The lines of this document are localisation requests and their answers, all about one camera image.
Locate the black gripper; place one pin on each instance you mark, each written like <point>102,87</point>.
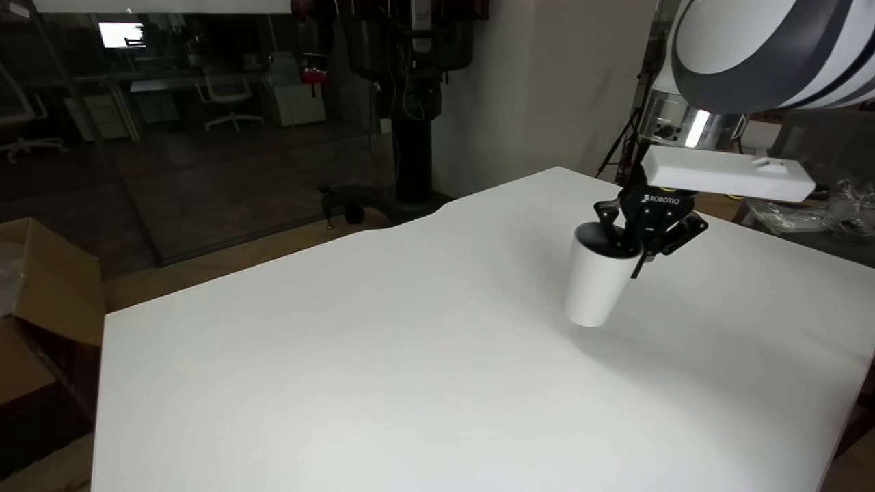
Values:
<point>650,202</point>

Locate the brown cardboard box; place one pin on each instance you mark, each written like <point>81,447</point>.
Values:
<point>44,302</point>

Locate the grey office chair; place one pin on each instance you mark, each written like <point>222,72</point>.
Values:
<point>22,112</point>

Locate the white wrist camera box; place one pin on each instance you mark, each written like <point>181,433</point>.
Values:
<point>720,173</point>

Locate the white black striped robot arm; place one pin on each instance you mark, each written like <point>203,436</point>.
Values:
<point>774,45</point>

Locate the black pole stand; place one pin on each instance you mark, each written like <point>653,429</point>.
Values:
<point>413,111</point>

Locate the black tripod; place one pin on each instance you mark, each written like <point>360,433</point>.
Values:
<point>629,138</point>

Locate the white office chair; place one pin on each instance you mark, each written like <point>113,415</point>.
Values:
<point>229,96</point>

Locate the white paper cup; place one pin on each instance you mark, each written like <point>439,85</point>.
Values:
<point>597,287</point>

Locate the lit computer monitor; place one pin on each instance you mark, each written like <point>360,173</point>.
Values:
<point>122,33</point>

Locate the crumpled clear plastic sheet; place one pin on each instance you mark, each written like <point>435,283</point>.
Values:
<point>811,220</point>

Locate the white cabinet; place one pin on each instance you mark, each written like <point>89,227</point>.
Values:
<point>296,90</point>

